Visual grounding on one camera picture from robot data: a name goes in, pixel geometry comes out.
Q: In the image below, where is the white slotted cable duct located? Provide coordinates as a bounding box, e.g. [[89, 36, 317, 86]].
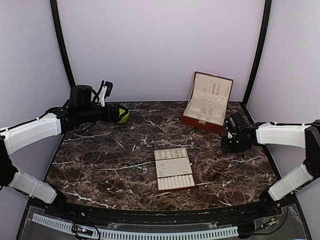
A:
[[31, 213, 239, 240]]

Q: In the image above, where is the green plastic bowl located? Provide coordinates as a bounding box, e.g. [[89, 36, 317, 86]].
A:
[[116, 107, 130, 124]]

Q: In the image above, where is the black frame post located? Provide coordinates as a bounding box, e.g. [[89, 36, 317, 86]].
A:
[[49, 0, 76, 94], [241, 0, 272, 108]]

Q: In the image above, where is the red wooden jewelry box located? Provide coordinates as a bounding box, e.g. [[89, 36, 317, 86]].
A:
[[182, 71, 234, 134]]

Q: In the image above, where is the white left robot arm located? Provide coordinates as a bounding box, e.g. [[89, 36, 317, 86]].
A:
[[0, 81, 130, 218]]

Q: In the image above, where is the beige jewelry tray insert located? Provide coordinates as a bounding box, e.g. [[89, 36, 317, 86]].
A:
[[154, 147, 196, 192]]

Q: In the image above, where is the black right frame post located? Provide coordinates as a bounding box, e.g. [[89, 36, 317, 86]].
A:
[[241, 0, 272, 108]]

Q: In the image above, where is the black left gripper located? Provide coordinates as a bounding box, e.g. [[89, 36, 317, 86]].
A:
[[78, 102, 129, 123]]

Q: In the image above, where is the black left frame post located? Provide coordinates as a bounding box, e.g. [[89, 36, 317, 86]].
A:
[[49, 0, 76, 94]]

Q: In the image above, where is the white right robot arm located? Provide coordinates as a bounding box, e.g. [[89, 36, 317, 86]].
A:
[[221, 112, 320, 217]]

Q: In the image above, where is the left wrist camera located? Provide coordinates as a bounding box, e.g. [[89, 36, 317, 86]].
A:
[[97, 80, 113, 107]]

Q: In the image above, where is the black front table rail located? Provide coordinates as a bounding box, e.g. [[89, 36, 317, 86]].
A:
[[39, 187, 286, 227]]

